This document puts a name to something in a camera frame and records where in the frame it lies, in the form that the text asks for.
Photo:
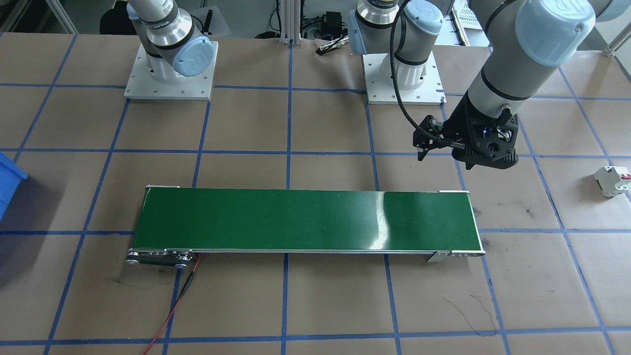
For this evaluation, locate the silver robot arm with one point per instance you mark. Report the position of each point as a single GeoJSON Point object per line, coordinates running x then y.
{"type": "Point", "coordinates": [512, 59]}
{"type": "Point", "coordinates": [167, 29]}

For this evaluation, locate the white perforated tray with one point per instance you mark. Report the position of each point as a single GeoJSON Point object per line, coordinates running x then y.
{"type": "Point", "coordinates": [466, 15]}

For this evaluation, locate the aluminium extrusion bar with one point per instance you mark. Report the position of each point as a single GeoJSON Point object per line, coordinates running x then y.
{"type": "Point", "coordinates": [616, 45]}

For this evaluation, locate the silver metal connector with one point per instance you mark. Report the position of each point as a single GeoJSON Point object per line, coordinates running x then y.
{"type": "Point", "coordinates": [333, 45]}

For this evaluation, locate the green conveyor belt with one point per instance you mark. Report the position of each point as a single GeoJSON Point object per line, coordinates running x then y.
{"type": "Point", "coordinates": [296, 222]}

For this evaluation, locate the black power supply box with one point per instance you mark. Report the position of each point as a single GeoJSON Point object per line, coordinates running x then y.
{"type": "Point", "coordinates": [333, 22]}

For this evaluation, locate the small red-lit sensor module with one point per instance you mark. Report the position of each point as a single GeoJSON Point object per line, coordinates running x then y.
{"type": "Point", "coordinates": [183, 291]}

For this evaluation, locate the blue plastic bin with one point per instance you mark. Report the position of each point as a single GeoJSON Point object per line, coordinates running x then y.
{"type": "Point", "coordinates": [7, 182]}

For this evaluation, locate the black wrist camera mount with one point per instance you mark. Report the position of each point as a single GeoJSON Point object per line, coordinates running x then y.
{"type": "Point", "coordinates": [429, 138]}

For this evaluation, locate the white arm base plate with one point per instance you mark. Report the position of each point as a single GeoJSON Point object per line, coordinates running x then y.
{"type": "Point", "coordinates": [379, 93]}
{"type": "Point", "coordinates": [148, 88]}

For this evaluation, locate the white circuit breaker red switch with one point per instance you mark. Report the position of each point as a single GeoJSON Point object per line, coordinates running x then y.
{"type": "Point", "coordinates": [613, 181]}

